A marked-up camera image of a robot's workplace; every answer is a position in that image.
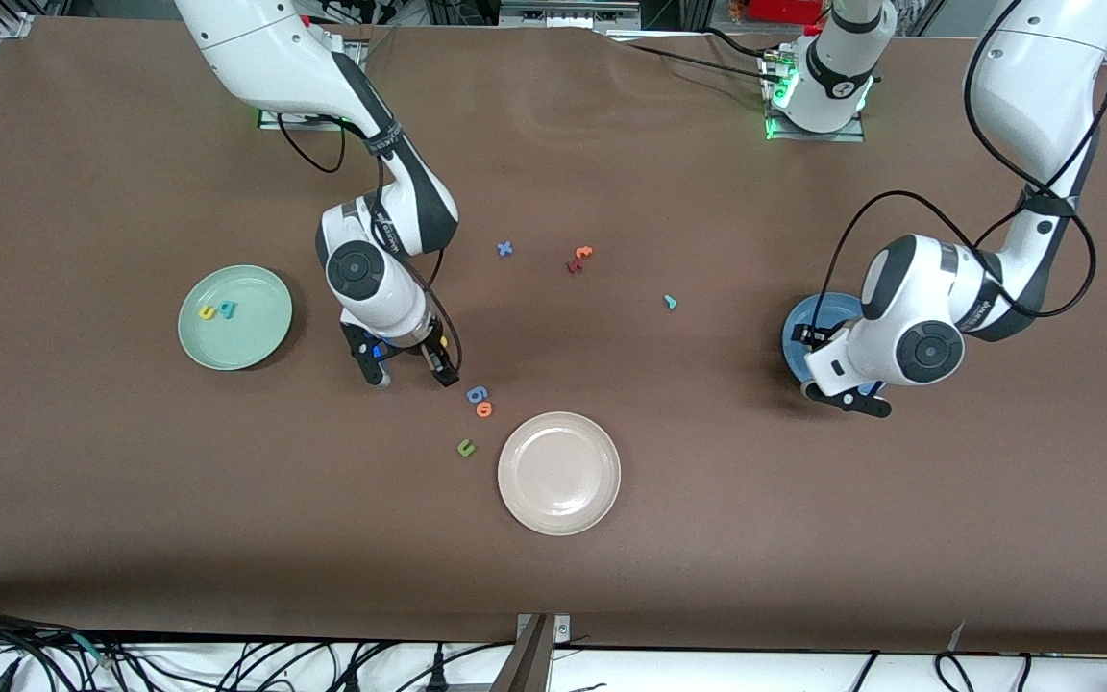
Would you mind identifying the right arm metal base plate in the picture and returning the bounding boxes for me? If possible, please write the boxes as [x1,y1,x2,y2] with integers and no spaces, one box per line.
[258,101,364,132]

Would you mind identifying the brown table cover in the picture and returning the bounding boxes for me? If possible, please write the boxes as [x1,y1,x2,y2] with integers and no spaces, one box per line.
[0,17,1107,655]

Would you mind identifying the green plate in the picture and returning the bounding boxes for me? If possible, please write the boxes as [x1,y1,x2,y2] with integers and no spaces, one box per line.
[178,264,294,372]

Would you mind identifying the metal bracket plate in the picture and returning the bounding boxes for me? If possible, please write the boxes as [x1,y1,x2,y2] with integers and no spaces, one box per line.
[515,613,572,643]

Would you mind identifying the beige plate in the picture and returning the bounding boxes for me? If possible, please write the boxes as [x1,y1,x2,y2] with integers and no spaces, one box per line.
[497,411,623,536]

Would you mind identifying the grey metal post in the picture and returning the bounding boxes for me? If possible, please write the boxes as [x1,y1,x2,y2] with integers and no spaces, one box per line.
[491,615,554,692]

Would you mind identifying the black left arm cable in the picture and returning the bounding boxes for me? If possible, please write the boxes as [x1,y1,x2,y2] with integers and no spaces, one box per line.
[818,0,1107,333]

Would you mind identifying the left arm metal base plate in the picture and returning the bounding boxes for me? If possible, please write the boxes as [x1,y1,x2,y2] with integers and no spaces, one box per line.
[763,48,868,143]

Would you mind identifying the blue plate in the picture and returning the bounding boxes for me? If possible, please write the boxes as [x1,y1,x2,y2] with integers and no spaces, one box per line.
[781,292,886,400]

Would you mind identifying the red box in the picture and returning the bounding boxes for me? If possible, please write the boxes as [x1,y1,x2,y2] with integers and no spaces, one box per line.
[748,0,825,24]

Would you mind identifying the grey power strip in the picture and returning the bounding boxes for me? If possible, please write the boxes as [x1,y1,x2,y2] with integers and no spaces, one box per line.
[499,0,643,30]

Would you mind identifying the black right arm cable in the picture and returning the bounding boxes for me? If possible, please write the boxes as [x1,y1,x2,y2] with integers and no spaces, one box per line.
[275,115,464,378]

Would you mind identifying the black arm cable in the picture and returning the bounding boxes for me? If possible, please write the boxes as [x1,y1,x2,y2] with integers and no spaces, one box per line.
[818,0,1107,333]
[275,115,464,378]

